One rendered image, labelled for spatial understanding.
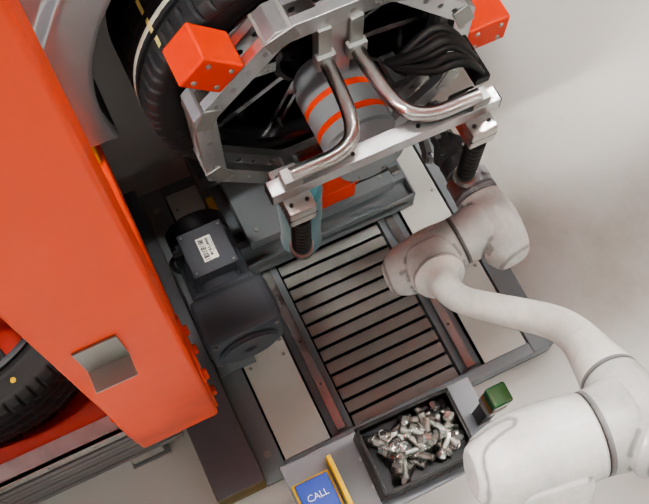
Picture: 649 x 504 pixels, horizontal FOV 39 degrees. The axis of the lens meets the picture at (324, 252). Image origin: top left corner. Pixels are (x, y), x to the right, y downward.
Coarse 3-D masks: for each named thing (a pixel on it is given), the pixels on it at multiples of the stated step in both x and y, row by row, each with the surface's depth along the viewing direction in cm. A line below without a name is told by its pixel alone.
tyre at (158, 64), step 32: (128, 0) 154; (160, 0) 148; (192, 0) 143; (224, 0) 142; (256, 0) 145; (128, 32) 157; (160, 32) 149; (128, 64) 162; (160, 64) 150; (160, 96) 156; (160, 128) 166
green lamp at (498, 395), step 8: (496, 384) 167; (504, 384) 167; (488, 392) 167; (496, 392) 167; (504, 392) 167; (488, 400) 168; (496, 400) 166; (504, 400) 166; (512, 400) 167; (496, 408) 166
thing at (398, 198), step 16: (192, 160) 241; (192, 176) 240; (400, 176) 237; (208, 192) 238; (400, 192) 238; (208, 208) 234; (224, 208) 236; (352, 208) 236; (368, 208) 236; (384, 208) 235; (400, 208) 240; (336, 224) 234; (352, 224) 235; (368, 224) 240; (240, 240) 229; (256, 256) 231; (272, 256) 229; (288, 256) 234; (256, 272) 234
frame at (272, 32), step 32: (288, 0) 142; (320, 0) 146; (352, 0) 142; (384, 0) 145; (416, 0) 150; (448, 0) 155; (256, 32) 142; (288, 32) 141; (256, 64) 145; (192, 96) 152; (224, 96) 149; (416, 96) 184; (192, 128) 162; (224, 160) 169; (256, 160) 184; (288, 160) 188
